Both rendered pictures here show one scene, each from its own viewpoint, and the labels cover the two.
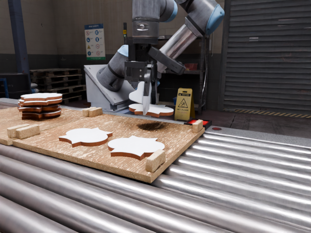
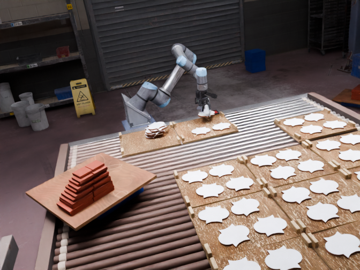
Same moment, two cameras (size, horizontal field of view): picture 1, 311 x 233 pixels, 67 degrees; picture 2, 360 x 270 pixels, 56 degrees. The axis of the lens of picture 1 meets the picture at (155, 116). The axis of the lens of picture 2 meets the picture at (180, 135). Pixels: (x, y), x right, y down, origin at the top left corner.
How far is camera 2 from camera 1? 216 cm
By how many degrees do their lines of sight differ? 37
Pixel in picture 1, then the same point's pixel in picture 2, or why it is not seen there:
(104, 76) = (140, 104)
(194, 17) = not seen: hidden behind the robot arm
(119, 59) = (148, 91)
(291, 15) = not seen: outside the picture
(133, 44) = (200, 92)
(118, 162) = (226, 131)
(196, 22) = not seen: hidden behind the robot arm
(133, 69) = (202, 101)
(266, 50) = (134, 18)
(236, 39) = (102, 11)
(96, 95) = (136, 117)
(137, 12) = (202, 82)
